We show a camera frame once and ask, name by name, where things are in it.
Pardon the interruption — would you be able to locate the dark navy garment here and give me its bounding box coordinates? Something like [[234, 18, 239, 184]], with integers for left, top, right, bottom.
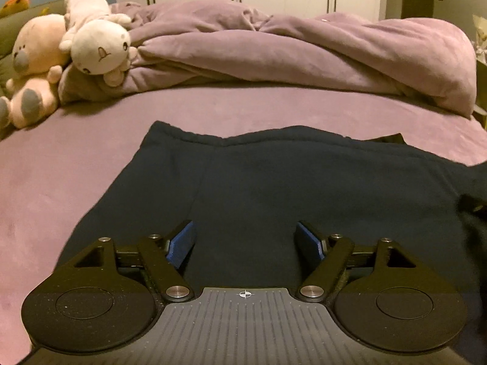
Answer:
[[56, 119, 487, 365]]

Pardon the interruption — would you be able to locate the orange plush toy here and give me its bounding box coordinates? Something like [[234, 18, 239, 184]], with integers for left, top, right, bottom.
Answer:
[[0, 0, 30, 18]]

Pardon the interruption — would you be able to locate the purple bed sheet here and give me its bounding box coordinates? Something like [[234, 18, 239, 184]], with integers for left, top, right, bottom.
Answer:
[[1, 84, 486, 364]]

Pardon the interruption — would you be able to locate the purple duvet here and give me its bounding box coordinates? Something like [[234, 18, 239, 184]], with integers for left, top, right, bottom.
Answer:
[[59, 0, 476, 117]]

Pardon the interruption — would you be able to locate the pink plush bear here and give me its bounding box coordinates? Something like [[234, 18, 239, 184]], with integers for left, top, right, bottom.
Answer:
[[1, 14, 69, 129]]

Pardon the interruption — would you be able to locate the white plush toy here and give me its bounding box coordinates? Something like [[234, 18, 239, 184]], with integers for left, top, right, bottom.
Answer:
[[59, 0, 137, 87]]

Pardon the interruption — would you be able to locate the flower bouquet on table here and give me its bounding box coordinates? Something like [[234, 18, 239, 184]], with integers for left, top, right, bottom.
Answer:
[[472, 14, 487, 64]]

